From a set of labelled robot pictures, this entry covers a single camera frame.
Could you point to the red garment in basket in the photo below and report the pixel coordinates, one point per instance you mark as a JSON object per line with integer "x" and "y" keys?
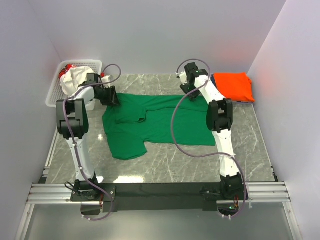
{"x": 65, "y": 70}

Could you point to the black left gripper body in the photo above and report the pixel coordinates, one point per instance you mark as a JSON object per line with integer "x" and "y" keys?
{"x": 105, "y": 95}

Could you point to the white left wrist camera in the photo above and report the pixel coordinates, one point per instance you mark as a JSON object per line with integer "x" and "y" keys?
{"x": 106, "y": 78}

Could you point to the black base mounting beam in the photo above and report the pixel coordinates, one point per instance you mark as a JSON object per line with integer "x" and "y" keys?
{"x": 160, "y": 196}

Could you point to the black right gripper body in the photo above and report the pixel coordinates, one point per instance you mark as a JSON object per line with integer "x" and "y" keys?
{"x": 187, "y": 88}

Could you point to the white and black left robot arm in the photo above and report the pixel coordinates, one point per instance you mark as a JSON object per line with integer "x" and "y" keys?
{"x": 73, "y": 124}

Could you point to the folded blue t shirt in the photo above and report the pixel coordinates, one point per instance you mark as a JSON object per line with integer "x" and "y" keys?
{"x": 212, "y": 78}

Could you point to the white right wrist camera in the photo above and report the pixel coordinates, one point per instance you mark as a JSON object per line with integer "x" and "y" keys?
{"x": 182, "y": 76}

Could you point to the white plastic laundry basket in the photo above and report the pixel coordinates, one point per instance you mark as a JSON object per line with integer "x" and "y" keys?
{"x": 56, "y": 92}

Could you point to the green t shirt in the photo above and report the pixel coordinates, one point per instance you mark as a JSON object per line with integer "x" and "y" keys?
{"x": 158, "y": 119}

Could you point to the white crumpled t shirt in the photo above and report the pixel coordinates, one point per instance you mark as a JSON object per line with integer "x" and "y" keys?
{"x": 73, "y": 79}

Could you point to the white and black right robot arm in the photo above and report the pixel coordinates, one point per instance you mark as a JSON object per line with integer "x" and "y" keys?
{"x": 219, "y": 120}

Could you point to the folded orange t shirt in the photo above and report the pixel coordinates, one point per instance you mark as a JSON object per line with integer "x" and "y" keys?
{"x": 235, "y": 86}

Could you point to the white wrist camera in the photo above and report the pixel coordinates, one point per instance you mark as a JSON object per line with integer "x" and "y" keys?
{"x": 106, "y": 78}
{"x": 182, "y": 76}

